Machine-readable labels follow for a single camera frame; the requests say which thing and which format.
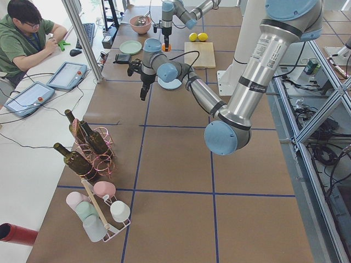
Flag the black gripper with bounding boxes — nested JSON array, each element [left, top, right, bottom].
[[127, 60, 155, 101], [153, 20, 173, 51]]

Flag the orange mandarin fruit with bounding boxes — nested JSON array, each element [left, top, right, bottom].
[[162, 44, 172, 52]]

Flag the light blue plate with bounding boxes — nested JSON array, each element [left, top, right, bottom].
[[157, 78, 182, 90]]

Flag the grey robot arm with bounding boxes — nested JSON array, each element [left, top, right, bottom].
[[127, 1, 324, 155], [153, 0, 221, 52]]

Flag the light green plate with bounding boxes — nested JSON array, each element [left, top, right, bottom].
[[119, 40, 142, 55]]

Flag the lower yellow lemon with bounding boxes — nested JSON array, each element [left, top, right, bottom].
[[189, 32, 198, 42]]

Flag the yellow lemon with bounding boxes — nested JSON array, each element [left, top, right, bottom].
[[197, 32, 208, 42], [189, 32, 198, 42]]

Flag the pink bowl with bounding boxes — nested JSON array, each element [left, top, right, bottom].
[[129, 15, 151, 35]]

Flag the metal ladle spoon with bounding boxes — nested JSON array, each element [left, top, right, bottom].
[[134, 11, 150, 26]]

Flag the folded grey cloth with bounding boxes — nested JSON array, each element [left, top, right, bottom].
[[113, 53, 132, 65]]

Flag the upper yellow lemon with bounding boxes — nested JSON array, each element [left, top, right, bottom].
[[197, 32, 208, 42]]

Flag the bamboo cutting board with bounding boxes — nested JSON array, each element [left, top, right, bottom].
[[184, 42, 216, 69]]

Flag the black power adapter box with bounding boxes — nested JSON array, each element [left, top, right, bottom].
[[101, 26, 117, 49]]

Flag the dark wine bottle upper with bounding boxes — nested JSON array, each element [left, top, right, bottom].
[[80, 121, 113, 159]]

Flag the dark wine bottle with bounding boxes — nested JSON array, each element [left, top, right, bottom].
[[80, 121, 113, 159], [53, 142, 99, 183], [64, 109, 86, 145]]

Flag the far teach pendant tablet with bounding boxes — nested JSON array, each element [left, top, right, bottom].
[[47, 61, 87, 91]]

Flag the teach pendant tablet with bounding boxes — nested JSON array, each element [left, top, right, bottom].
[[47, 61, 87, 91], [4, 82, 55, 117]]

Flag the black computer keyboard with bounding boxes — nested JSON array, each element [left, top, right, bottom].
[[75, 22, 96, 50]]

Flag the black computer mouse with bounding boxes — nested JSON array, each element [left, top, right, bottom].
[[69, 49, 82, 57]]

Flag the green plastic clamp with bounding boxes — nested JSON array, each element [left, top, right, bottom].
[[58, 39, 71, 52]]

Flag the dark wine bottle lower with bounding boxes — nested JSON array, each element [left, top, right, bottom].
[[53, 142, 99, 183]]

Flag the pink cup on rack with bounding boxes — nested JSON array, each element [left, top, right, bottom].
[[93, 181, 116, 198]]

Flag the near teach pendant tablet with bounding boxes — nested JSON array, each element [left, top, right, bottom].
[[4, 82, 55, 117]]

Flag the seated man green shirt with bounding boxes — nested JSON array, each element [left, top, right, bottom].
[[1, 1, 67, 87]]

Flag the white plastic cup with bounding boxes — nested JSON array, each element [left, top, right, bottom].
[[110, 201, 131, 222]]

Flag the pale pink cup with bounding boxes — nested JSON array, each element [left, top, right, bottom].
[[66, 191, 90, 211]]

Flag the mint green cup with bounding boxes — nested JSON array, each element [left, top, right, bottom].
[[75, 201, 98, 221]]

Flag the pale blue cup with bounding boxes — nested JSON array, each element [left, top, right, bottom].
[[83, 215, 107, 242]]

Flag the red cylinder tube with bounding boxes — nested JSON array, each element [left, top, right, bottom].
[[1, 223, 38, 246]]

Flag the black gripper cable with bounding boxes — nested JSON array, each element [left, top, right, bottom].
[[164, 50, 201, 83]]

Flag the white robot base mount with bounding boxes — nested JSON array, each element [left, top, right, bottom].
[[217, 0, 266, 96]]

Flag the copper wire wine rack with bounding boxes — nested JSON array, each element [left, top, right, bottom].
[[69, 117, 115, 179]]

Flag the aluminium frame post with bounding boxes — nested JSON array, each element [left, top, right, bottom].
[[62, 0, 103, 83]]

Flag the white wire cup rack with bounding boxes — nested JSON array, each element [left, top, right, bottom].
[[92, 185, 131, 242]]

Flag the wooden rack handle stick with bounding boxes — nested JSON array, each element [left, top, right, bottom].
[[81, 179, 110, 230]]

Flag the aluminium side frame rail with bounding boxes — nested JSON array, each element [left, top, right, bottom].
[[268, 38, 351, 263]]

